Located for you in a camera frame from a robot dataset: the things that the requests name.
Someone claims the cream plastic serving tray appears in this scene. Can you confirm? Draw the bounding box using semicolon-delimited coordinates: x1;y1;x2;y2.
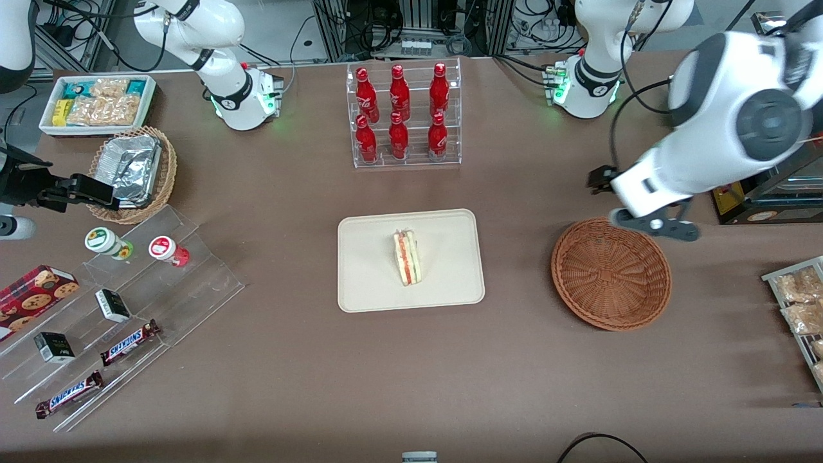
337;208;486;314

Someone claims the Snickers chocolate bar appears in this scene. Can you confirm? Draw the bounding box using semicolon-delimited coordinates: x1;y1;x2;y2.
100;319;162;368
35;369;104;421

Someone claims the light tan wicker basket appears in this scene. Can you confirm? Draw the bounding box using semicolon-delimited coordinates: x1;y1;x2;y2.
87;125;178;226

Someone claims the red lid white cup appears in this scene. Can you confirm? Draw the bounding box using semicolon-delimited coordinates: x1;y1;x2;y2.
149;235;191;268

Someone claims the aluminium foil container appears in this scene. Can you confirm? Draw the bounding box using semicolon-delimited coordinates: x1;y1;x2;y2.
95;134;163;210

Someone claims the clear bag of nuts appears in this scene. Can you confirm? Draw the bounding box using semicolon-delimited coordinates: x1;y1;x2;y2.
67;95;141;127
89;78;130;98

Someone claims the aluminium profile frame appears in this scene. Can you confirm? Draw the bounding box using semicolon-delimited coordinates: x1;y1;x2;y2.
312;0;516;63

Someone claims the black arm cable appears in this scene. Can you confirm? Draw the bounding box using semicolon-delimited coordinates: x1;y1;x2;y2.
37;0;169;73
607;0;673;169

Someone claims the clear acrylic stepped stand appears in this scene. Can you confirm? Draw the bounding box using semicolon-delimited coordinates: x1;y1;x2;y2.
0;204;246;433

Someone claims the green lid white cup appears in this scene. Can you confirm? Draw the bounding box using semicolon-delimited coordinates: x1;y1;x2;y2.
84;227;135;261

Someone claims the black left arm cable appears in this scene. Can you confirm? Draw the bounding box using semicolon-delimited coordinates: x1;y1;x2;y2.
607;0;673;169

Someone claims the grey wire rack tray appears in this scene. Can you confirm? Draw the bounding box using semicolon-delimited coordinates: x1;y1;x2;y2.
761;255;823;394

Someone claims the black looped cable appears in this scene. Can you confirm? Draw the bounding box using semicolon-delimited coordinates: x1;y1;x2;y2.
556;432;651;463

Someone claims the red cookie box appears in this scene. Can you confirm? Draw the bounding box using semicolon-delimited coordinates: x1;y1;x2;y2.
0;264;81;342

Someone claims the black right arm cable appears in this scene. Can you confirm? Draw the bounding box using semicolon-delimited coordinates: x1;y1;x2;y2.
37;0;169;73

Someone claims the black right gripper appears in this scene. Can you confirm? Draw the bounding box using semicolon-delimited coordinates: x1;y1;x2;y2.
0;145;121;213

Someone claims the black steel countertop appliance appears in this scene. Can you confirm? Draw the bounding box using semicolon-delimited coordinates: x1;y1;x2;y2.
710;11;823;226

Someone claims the triangular sandwich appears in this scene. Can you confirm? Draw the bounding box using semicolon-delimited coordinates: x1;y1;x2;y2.
393;228;424;287

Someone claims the white rectangular snack bin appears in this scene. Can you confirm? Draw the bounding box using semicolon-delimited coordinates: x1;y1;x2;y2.
38;75;158;138

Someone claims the clear acrylic bottle rack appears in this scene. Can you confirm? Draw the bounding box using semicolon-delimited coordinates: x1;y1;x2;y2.
346;57;463;170

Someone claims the red cola bottle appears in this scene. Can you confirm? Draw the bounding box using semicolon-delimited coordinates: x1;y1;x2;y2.
355;67;381;123
388;112;410;161
427;113;449;162
389;64;412;122
429;62;451;120
355;114;379;163

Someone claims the small black carton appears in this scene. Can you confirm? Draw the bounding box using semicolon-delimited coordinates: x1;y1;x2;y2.
95;288;132;324
33;331;77;365

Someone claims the brown round wicker basket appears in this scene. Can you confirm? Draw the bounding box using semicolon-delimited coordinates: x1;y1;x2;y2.
551;217;673;332

